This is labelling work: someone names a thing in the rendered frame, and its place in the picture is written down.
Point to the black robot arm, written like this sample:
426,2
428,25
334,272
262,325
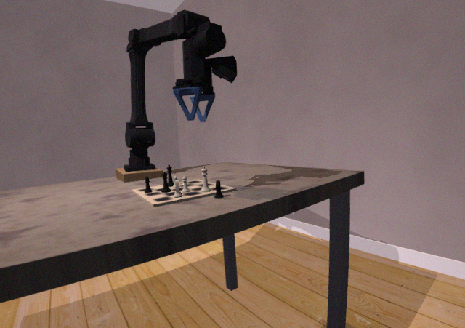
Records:
202,41

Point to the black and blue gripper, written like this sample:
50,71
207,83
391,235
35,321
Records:
203,91

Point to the black and cream chessboard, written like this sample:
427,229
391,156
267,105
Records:
157,198

